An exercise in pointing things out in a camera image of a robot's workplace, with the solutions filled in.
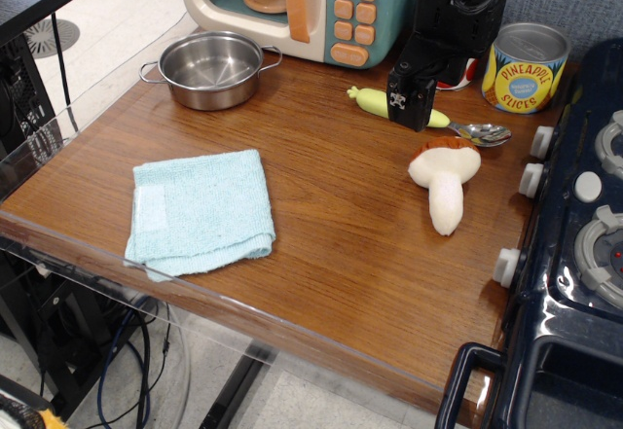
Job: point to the small steel pot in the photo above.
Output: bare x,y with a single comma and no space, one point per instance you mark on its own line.
211,70

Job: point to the light blue cloth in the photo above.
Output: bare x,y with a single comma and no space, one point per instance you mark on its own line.
196,215

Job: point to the tomato sauce can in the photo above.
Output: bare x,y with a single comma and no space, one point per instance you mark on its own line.
463,79

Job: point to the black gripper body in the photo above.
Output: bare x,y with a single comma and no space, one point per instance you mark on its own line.
446,33

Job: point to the black table leg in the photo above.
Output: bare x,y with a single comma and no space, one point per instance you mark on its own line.
234,391

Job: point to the plush mushroom toy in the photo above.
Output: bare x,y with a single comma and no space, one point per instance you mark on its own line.
443,165

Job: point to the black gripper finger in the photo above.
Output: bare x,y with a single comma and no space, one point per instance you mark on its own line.
409,97

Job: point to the toy microwave oven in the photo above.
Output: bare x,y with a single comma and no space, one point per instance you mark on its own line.
351,33

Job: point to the dark blue toy stove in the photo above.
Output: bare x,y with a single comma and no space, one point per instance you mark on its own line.
560,365

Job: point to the clear acrylic table guard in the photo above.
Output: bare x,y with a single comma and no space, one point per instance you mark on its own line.
71,216

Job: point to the pineapple slices can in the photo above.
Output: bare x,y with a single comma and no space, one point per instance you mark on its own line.
525,65

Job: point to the yellow handled metal spoon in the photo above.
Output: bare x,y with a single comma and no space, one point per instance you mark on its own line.
482,135

